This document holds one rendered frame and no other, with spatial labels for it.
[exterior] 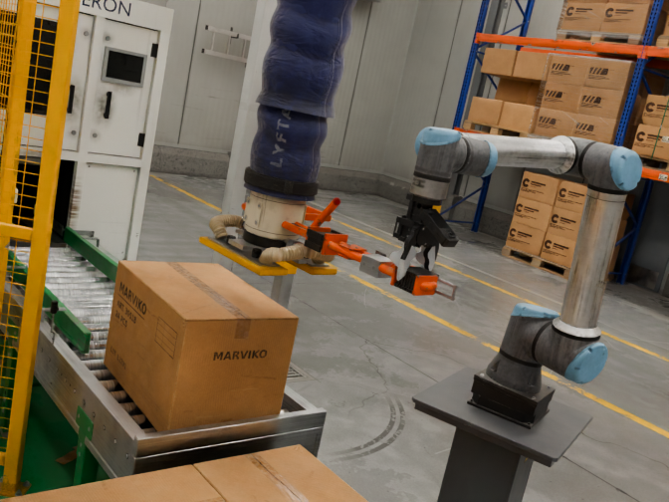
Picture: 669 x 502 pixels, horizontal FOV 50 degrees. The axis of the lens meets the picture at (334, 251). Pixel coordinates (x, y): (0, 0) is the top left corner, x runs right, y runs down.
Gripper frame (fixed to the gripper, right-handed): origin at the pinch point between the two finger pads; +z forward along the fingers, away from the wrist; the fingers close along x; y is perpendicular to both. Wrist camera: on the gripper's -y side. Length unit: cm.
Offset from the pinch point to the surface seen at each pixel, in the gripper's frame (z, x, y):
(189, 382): 53, 21, 60
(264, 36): -71, -164, 332
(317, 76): -44, 5, 48
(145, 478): 73, 39, 45
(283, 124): -29, 10, 53
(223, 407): 62, 8, 59
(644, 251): 78, -845, 341
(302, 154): -21, 3, 49
